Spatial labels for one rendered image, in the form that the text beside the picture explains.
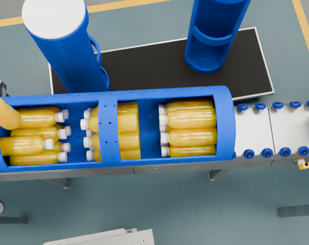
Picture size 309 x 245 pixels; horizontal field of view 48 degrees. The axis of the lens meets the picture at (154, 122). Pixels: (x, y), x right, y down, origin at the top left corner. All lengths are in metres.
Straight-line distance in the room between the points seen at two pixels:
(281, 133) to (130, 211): 1.20
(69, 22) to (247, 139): 0.92
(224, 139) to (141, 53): 1.40
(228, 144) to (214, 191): 1.20
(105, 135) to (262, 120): 0.71
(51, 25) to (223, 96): 0.82
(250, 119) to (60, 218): 1.45
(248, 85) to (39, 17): 1.45
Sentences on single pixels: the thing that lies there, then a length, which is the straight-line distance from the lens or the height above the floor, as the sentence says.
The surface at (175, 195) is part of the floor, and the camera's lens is 2.39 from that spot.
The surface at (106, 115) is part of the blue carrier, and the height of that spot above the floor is 1.23.
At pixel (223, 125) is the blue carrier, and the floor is 1.23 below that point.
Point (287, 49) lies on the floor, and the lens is 2.87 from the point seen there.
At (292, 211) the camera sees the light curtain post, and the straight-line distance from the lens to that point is 2.29.
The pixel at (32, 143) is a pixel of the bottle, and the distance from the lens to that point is 1.34.
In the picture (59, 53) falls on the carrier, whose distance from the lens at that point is 1.72.
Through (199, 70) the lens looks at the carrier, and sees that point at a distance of 2.41.
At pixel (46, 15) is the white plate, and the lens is 1.67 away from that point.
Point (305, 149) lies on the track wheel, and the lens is 1.55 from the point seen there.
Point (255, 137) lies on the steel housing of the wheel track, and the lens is 1.55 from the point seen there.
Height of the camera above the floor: 2.38
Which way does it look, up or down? 74 degrees down
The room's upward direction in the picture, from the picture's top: straight up
